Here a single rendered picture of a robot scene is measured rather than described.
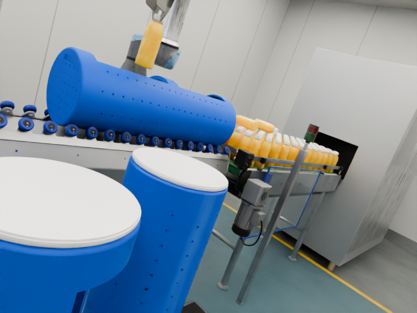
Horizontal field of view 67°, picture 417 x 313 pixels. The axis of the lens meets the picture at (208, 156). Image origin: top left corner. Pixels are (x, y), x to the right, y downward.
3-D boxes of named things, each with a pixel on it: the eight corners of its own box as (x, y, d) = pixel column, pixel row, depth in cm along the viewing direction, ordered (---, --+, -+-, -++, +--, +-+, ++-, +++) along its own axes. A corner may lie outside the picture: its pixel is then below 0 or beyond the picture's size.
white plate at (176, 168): (233, 173, 100) (232, 177, 101) (154, 142, 104) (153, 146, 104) (221, 198, 73) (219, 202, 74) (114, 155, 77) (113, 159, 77)
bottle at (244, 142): (229, 159, 191) (239, 131, 187) (238, 162, 194) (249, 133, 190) (235, 164, 185) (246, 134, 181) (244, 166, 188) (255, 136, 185)
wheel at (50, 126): (41, 120, 106) (44, 118, 104) (55, 123, 109) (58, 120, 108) (42, 133, 105) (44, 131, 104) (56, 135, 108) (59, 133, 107)
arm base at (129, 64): (113, 70, 173) (118, 52, 171) (134, 77, 185) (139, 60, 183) (129, 77, 164) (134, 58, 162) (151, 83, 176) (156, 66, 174)
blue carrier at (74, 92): (39, 110, 126) (56, 39, 120) (192, 136, 192) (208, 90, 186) (68, 137, 108) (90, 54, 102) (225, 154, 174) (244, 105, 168)
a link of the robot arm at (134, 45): (129, 56, 178) (136, 32, 175) (152, 64, 179) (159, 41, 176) (123, 54, 166) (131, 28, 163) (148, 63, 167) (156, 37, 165)
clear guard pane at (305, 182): (241, 238, 198) (270, 167, 188) (296, 225, 258) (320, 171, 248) (241, 238, 198) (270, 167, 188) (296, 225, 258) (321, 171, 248)
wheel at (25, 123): (17, 117, 100) (19, 115, 99) (32, 119, 103) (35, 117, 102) (17, 130, 99) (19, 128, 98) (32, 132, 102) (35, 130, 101)
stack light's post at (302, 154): (235, 300, 213) (300, 148, 190) (239, 299, 216) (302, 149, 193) (239, 305, 210) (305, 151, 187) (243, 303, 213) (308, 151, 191)
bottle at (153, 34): (139, 66, 116) (156, 15, 113) (130, 63, 121) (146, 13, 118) (155, 72, 122) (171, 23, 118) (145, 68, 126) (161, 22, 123)
